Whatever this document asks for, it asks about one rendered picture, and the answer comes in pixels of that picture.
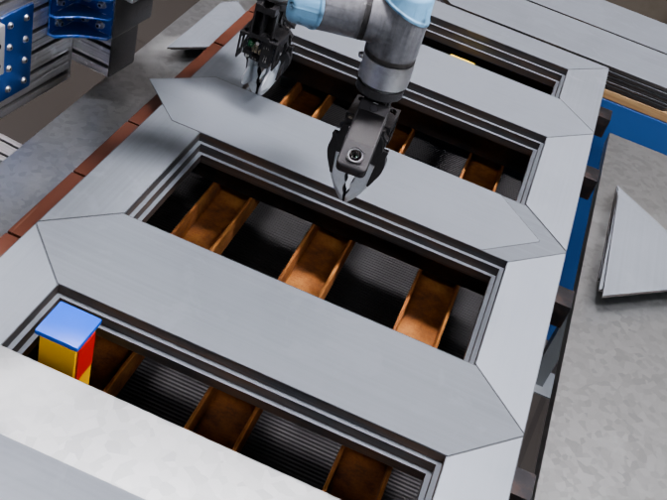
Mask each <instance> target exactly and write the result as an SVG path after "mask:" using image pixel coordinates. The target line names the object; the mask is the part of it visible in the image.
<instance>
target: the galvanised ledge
mask: <svg viewBox="0 0 667 500"><path fill-rule="evenodd" d="M222 1H223V2H230V1H232V2H233V1H235V2H236V1H238V2H239V4H240V5H241V6H242V8H243V9H244V11H245V12H247V11H248V10H249V9H250V8H251V7H252V6H253V5H254V4H255V3H256V2H257V0H200V1H199V2H198V3H197V4H195V5H194V6H193V7H192V8H190V9H189V10H188V11H187V12H186V13H184V14H183V15H182V16H181V17H179V18H178V19H177V20H176V21H175V22H173V23H172V24H171V25H170V26H168V27H167V28H166V29H165V30H163V31H162V32H161V33H160V34H159V35H157V36H156V37H155V38H154V39H152V40H151V41H150V42H149V43H148V44H146V45H145V46H144V47H143V48H141V49H140V50H139V51H138V52H137V53H135V55H134V62H133V63H131V64H130V65H128V66H126V67H124V68H122V69H121V70H119V71H117V72H116V73H114V74H113V75H111V76H109V77H108V76H107V77H106V78H104V79H103V80H102V81H101V82H100V83H98V84H97V85H96V86H95V87H93V88H92V89H91V90H90V91H88V92H87V93H86V94H85V95H84V96H82V97H81V98H80V99H79V100H77V101H76V102H75V103H74V104H73V105H71V106H70V107H69V108H68V109H66V110H65V111H64V112H63V113H61V114H60V115H59V116H58V117H57V118H55V119H54V120H53V121H52V122H50V123H49V124H48V125H47V126H46V127H44V128H43V129H42V130H41V131H39V132H38V133H37V134H36V135H35V136H33V137H32V138H31V139H30V140H28V141H27V142H26V143H25V144H23V145H22V146H21V147H20V148H19V149H17V150H16V151H15V152H14V153H12V154H11V155H10V156H9V157H8V158H6V159H5V160H4V161H3V162H1V163H0V237H1V236H2V235H4V234H5V233H8V230H9V229H10V228H11V227H12V226H13V225H14V224H16V223H17V222H18V221H19V220H20V219H21V218H22V217H23V216H24V215H25V214H26V213H28V212H29V211H30V210H31V209H32V208H33V207H34V206H35V205H36V204H37V203H38V202H39V201H41V200H42V199H43V198H44V197H45V196H46V195H47V194H48V193H49V192H50V191H51V190H53V189H54V188H55V187H56V186H57V185H58V184H59V183H60V182H61V181H62V180H64V179H65V178H66V177H67V176H68V175H69V174H70V173H71V172H73V170H74V169H75V168H77V167H78V166H79V165H80V164H81V163H82V162H83V161H84V160H85V159H86V158H87V157H89V156H90V155H91V154H92V153H93V152H94V151H95V150H96V149H97V148H98V147H99V146H101V145H102V144H103V143H104V142H105V141H106V140H107V139H108V138H109V137H110V136H111V135H113V134H114V133H115V132H116V131H117V130H118V129H119V128H120V127H121V126H122V125H123V124H124V123H126V122H128V120H129V119H130V118H131V117H132V116H133V115H134V114H135V113H136V112H138V111H139V110H140V109H141V108H142V107H143V106H144V105H145V104H146V103H147V102H148V101H150V100H151V99H152V98H153V97H154V96H155V95H156V94H157V92H156V91H155V89H154V87H153V85H152V83H151V81H150V79H151V78H175V77H176V76H177V75H178V74H179V73H180V72H181V71H182V70H183V69H184V68H185V67H187V66H188V65H189V64H190V63H191V62H192V61H193V60H194V59H195V58H196V57H198V56H199V55H200V54H201V53H202V52H203V51H204V50H171V49H167V47H168V46H169V45H170V44H171V43H173V42H174V41H175V40H176V39H177V38H179V37H180V36H181V35H182V34H183V33H185V32H186V31H187V30H188V29H189V28H191V27H192V26H193V25H194V24H196V23H197V22H198V21H199V20H200V19H202V18H203V17H204V16H205V15H206V14H208V13H209V12H210V11H211V10H212V9H214V8H215V7H216V6H217V5H218V4H220V3H221V2H222Z"/></svg>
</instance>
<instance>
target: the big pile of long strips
mask: <svg viewBox="0 0 667 500"><path fill-rule="evenodd" d="M437 1H440V2H442V3H445V4H447V5H450V6H453V7H455V8H458V9H460V10H463V11H465V12H468V13H470V14H473V15H475V16H477V17H480V18H482V19H485V20H487V21H490V22H492V23H495V24H497V25H500V26H502V27H505V28H508V29H510V30H513V31H515V32H518V33H520V34H523V35H525V36H528V37H530V38H533V39H536V40H538V41H541V42H543V43H546V44H548V45H551V46H553V47H556V48H559V49H561V50H564V51H566V52H569V53H571V54H574V55H576V56H579V57H581V58H584V59H587V60H589V61H592V62H594V63H598V64H601V65H603V66H606V67H608V68H609V70H608V74H607V79H606V83H605V87H604V88H605V89H607V90H610V91H612V92H615V93H618V94H620V95H623V96H625V97H628V98H630V99H633V100H635V101H638V102H640V103H643V104H645V105H648V106H650V107H653V108H655V109H658V110H660V111H667V24H664V23H661V22H659V21H656V20H654V19H651V18H648V17H646V16H643V15H641V14H638V13H636V12H633V11H630V10H628V9H625V8H623V7H620V6H617V5H615V4H612V3H610V2H607V1H604V0H437Z"/></svg>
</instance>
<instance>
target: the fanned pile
mask: <svg viewBox="0 0 667 500"><path fill-rule="evenodd" d="M244 13H245V11H244V9H243V8H242V6H241V5H240V4H239V2H238V1H236V2H235V1H233V2H232V1H230V2H223V1H222V2H221V3H220V4H218V5H217V6H216V7H215V8H214V9H212V10H211V11H210V12H209V13H208V14H206V15H205V16H204V17H203V18H202V19H200V20H199V21H198V22H197V23H196V24H194V25H193V26H192V27H191V28H189V29H188V30H187V31H186V32H185V33H183V34H182V35H181V36H180V37H179V38H177V39H176V40H175V41H174V42H173V43H171V44H170V45H169V46H168V47H167V49H171V50H205V49H206V48H207V47H208V46H210V45H211V44H212V43H213V42H214V41H215V40H216V39H217V38H218V37H219V36H220V35H221V34H223V33H224V32H225V31H226V30H227V29H228V28H229V27H230V26H231V25H232V24H233V23H235V22H236V21H237V20H238V19H239V18H240V17H241V16H242V15H243V14H244Z"/></svg>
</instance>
